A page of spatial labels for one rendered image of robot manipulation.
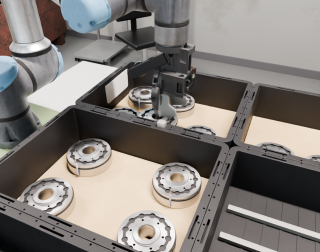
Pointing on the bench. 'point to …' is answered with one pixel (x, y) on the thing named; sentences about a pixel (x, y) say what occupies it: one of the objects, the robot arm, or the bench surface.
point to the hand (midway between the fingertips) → (162, 114)
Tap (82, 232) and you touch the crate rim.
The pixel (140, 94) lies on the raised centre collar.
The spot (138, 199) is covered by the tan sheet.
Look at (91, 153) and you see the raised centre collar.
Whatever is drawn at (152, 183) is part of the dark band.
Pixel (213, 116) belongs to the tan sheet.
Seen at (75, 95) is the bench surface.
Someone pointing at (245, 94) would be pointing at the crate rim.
